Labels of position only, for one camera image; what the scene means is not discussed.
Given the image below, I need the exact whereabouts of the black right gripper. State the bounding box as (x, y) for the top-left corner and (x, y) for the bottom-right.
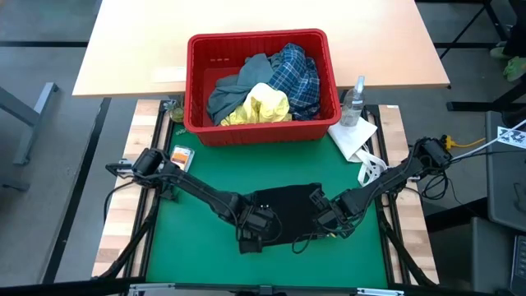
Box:
(310, 187), (354, 238)

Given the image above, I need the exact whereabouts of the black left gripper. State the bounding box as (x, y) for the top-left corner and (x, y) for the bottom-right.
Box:
(236, 193), (275, 255)

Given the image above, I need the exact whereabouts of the black cloth garment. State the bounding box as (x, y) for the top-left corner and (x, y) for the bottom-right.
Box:
(244, 183), (325, 247)

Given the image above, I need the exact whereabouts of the yellow shirt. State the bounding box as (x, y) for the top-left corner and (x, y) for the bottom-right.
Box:
(219, 81), (293, 127)

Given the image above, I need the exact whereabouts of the red plastic laundry bin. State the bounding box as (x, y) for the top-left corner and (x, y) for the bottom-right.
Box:
(183, 28), (342, 147)

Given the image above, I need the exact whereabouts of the green table mat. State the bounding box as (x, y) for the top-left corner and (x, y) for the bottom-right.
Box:
(146, 123), (390, 289)

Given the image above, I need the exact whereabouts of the white tote bag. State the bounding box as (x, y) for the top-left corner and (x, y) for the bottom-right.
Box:
(327, 117), (390, 188)

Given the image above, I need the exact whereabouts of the clear plastic spray bottle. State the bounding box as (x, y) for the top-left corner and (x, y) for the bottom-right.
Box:
(339, 75), (366, 127)

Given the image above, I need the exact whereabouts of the orange-labelled clear plastic package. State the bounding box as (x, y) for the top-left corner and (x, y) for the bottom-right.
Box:
(170, 144), (196, 173)

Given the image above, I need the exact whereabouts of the yellow power plug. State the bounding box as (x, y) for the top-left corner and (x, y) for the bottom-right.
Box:
(441, 134), (486, 150)

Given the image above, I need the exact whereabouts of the blue plaid shirt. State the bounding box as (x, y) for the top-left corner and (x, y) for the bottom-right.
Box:
(266, 43), (321, 121)

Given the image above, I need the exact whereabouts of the grey-blue garment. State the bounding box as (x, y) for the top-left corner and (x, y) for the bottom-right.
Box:
(206, 53), (275, 126)

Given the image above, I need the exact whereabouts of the small potted plant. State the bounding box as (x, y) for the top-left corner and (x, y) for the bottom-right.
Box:
(163, 98), (186, 124)

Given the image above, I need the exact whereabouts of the grey plastic case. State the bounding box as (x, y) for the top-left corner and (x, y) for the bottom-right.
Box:
(487, 110), (526, 234)

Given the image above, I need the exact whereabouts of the black metal desk base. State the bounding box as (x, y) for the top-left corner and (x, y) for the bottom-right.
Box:
(435, 0), (526, 113)

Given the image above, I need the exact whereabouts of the black keyboard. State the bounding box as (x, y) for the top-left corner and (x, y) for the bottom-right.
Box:
(509, 234), (526, 295)

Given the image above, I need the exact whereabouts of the black-and-white printed marker tag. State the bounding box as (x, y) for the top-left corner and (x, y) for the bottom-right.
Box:
(496, 126), (526, 150)

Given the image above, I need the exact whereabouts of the white rectangular label plate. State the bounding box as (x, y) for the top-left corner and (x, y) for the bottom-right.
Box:
(152, 66), (188, 83)

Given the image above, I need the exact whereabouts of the light wooden table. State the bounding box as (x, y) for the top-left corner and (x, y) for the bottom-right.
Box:
(72, 0), (451, 99)

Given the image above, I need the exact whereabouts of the person's leg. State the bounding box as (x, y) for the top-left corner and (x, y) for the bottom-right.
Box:
(503, 0), (526, 58)

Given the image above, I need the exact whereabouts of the grey metal table leg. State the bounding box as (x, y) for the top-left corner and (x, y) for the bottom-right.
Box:
(0, 81), (61, 166)

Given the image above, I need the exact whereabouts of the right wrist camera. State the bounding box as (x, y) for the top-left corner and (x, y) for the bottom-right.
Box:
(315, 209), (336, 234)

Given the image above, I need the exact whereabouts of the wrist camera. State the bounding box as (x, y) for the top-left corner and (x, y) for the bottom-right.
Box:
(249, 210), (277, 236)
(315, 209), (336, 234)

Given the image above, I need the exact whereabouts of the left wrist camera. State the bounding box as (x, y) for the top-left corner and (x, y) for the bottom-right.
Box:
(249, 210), (277, 236)

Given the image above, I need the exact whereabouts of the black cable sleeve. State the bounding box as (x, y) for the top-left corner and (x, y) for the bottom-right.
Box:
(98, 197), (161, 280)
(377, 201), (436, 287)

